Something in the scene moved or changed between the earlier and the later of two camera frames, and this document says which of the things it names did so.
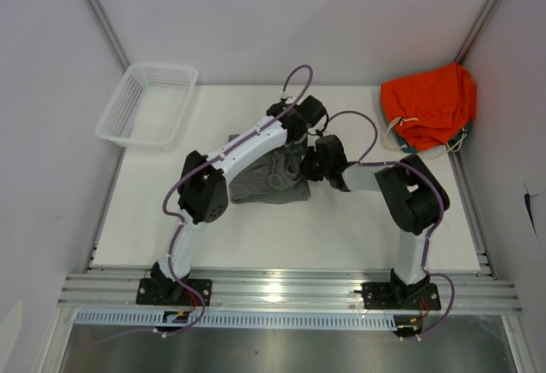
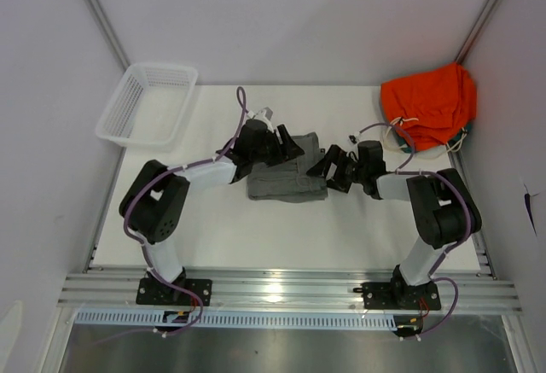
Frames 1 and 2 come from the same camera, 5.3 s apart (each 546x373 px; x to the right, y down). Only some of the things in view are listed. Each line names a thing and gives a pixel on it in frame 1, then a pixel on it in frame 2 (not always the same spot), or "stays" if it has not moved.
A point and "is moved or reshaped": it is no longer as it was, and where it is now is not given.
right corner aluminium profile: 487,13 stays
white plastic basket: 148,106 stays
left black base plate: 148,293 stays
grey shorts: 272,177 is moved or reshaped
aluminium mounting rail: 459,290 stays
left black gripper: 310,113 -> 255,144
